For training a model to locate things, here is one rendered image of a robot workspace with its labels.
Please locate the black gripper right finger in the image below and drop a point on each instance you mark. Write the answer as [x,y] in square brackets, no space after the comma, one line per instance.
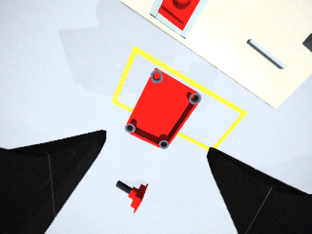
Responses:
[259,203]

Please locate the red hollow shell with corner holes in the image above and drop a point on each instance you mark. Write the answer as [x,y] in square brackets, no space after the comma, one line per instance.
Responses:
[163,107]

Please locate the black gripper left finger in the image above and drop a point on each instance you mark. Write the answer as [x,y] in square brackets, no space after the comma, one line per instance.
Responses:
[37,180]

